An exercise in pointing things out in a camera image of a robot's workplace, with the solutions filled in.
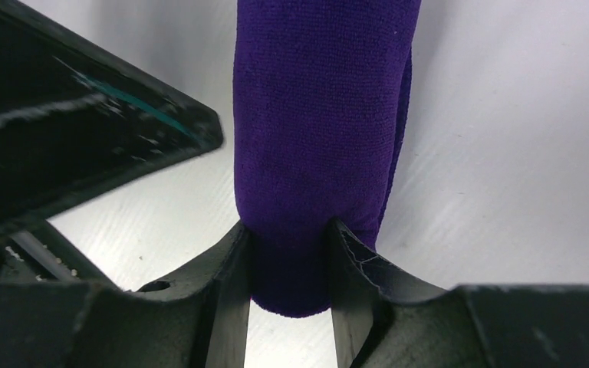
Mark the purple towel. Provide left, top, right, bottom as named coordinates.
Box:
left=233, top=1, right=420, bottom=317

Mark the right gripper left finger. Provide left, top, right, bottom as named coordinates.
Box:
left=0, top=223, right=250, bottom=367

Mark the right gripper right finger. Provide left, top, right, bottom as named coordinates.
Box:
left=326, top=219, right=589, bottom=367

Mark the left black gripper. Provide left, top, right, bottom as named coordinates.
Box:
left=0, top=1, right=224, bottom=236

